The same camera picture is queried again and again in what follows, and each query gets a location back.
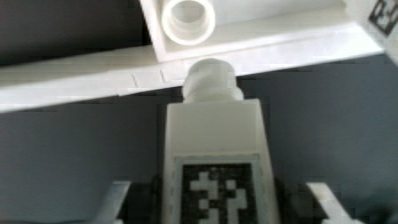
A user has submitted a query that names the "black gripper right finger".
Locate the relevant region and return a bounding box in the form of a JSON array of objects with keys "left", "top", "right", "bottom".
[{"left": 275, "top": 178, "right": 363, "bottom": 224}]

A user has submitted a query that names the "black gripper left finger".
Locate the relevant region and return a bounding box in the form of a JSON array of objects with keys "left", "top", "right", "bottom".
[{"left": 81, "top": 181, "right": 159, "bottom": 224}]

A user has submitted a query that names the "white table leg with tag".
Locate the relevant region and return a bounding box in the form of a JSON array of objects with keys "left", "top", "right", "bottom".
[{"left": 161, "top": 59, "right": 280, "bottom": 224}]

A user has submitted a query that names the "white square tabletop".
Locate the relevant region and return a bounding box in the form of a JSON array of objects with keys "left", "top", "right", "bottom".
[{"left": 138, "top": 0, "right": 374, "bottom": 62}]

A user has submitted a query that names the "white table leg fragment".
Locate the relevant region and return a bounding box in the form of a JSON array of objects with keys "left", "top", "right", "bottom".
[{"left": 344, "top": 0, "right": 398, "bottom": 65}]

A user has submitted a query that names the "white front fence bar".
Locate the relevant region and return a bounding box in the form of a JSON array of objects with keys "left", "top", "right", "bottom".
[{"left": 0, "top": 26, "right": 385, "bottom": 114}]

